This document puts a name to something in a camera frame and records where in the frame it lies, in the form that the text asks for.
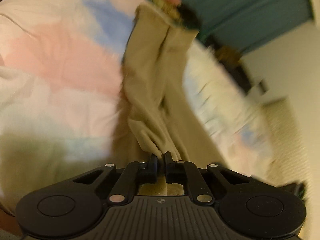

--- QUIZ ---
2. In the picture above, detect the beige t-shirt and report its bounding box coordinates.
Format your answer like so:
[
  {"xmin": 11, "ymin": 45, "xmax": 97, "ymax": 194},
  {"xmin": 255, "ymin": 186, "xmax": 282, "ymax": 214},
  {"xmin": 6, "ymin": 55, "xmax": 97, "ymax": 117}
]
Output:
[{"xmin": 112, "ymin": 4, "xmax": 223, "ymax": 168}]

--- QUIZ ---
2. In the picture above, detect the black sofa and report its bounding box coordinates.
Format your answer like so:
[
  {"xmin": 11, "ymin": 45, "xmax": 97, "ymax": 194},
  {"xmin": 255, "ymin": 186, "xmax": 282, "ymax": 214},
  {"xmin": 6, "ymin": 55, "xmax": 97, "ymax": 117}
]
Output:
[{"xmin": 204, "ymin": 35, "xmax": 255, "ymax": 95}]

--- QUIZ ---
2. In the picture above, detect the black garment in pile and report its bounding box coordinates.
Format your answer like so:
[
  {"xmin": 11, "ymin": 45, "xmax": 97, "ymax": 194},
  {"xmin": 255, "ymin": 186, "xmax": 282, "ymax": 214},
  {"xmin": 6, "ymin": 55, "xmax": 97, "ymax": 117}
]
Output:
[{"xmin": 177, "ymin": 3, "xmax": 202, "ymax": 30}]

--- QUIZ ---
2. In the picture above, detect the khaki patterned garment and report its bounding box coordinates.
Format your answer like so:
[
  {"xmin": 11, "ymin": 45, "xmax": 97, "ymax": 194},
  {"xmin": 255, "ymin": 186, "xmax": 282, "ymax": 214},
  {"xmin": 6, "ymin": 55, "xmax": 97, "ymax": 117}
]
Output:
[{"xmin": 151, "ymin": 0, "xmax": 182, "ymax": 24}]

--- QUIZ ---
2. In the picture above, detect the blue curtain right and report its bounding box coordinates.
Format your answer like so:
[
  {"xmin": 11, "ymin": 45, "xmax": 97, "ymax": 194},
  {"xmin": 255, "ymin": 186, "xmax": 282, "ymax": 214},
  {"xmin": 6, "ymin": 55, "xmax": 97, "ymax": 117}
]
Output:
[{"xmin": 182, "ymin": 0, "xmax": 313, "ymax": 53}]

